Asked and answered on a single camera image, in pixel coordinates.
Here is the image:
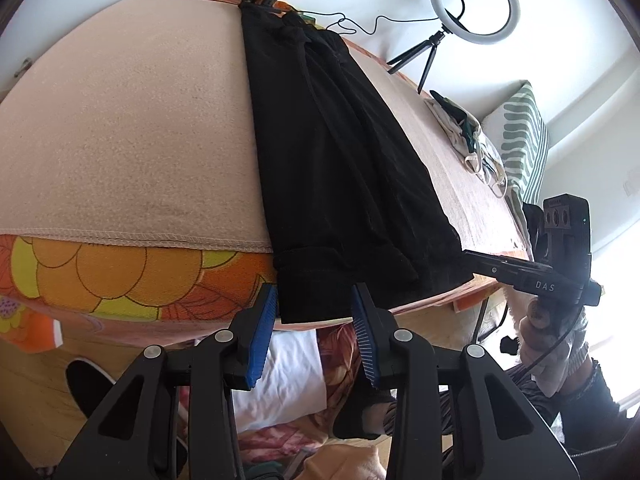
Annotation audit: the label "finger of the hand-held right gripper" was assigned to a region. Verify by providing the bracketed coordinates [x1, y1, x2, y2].
[462, 249, 540, 287]

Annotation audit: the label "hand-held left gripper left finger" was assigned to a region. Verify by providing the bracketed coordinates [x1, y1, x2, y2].
[52, 284, 278, 480]

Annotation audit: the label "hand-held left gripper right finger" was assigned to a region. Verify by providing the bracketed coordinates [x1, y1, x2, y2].
[350, 284, 581, 480]

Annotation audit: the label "black pants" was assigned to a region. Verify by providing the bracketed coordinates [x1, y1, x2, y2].
[239, 4, 476, 325]

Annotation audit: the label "person's right forearm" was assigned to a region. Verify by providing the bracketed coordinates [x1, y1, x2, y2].
[560, 345, 628, 453]

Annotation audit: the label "pile of light clothes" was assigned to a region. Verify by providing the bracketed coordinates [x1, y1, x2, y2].
[424, 90, 508, 198]

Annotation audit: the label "person's right hand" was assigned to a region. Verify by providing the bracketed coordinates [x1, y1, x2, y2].
[517, 300, 588, 396]

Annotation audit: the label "white cloth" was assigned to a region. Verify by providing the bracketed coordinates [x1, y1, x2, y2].
[232, 330, 328, 431]

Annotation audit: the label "red floral blanket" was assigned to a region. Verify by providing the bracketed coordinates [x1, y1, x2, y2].
[235, 325, 396, 480]

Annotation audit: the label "green striped pillow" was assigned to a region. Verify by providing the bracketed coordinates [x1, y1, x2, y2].
[482, 80, 551, 206]

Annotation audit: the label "orange floral sheet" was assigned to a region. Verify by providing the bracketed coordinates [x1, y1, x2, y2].
[0, 232, 506, 357]

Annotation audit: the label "black shoe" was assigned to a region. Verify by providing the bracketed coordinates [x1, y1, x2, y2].
[65, 359, 116, 418]

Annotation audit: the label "pink blanket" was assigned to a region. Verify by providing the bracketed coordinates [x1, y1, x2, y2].
[0, 0, 533, 257]

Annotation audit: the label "ring light on tripod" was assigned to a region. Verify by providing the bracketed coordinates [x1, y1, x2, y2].
[386, 0, 521, 95]

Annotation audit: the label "black cable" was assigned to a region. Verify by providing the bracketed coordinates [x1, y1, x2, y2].
[300, 10, 451, 37]

